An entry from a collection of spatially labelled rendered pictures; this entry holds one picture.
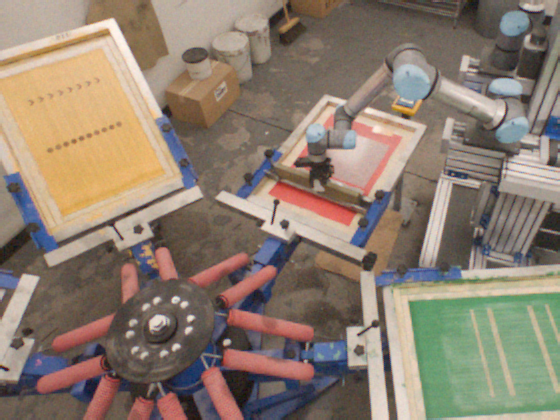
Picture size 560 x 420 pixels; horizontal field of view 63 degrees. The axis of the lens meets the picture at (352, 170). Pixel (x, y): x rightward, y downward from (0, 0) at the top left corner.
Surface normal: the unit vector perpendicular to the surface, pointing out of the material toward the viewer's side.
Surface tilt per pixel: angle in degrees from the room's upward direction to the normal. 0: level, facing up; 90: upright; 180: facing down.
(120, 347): 0
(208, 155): 0
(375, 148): 0
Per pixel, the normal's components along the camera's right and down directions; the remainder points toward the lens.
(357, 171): -0.01, -0.67
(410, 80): -0.16, 0.69
